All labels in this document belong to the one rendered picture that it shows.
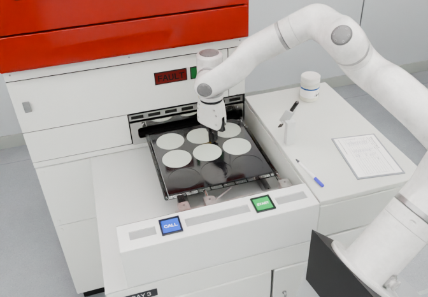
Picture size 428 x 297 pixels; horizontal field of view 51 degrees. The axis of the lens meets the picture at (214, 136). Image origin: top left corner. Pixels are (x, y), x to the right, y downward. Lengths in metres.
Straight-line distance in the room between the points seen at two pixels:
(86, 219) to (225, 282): 0.77
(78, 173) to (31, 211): 1.13
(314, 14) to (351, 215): 0.59
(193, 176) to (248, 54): 0.42
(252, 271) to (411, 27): 3.05
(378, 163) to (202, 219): 0.57
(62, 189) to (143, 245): 0.72
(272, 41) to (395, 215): 0.59
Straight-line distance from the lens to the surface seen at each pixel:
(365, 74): 1.27
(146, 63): 1.57
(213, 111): 1.47
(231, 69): 1.33
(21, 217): 2.86
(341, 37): 1.17
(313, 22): 1.31
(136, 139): 1.70
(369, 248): 1.10
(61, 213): 1.90
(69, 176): 1.79
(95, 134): 1.68
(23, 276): 2.54
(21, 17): 1.45
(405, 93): 1.16
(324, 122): 1.60
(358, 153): 1.47
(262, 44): 1.35
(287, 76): 3.62
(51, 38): 1.47
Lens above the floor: 1.82
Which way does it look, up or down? 35 degrees down
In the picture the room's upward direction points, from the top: 3 degrees counter-clockwise
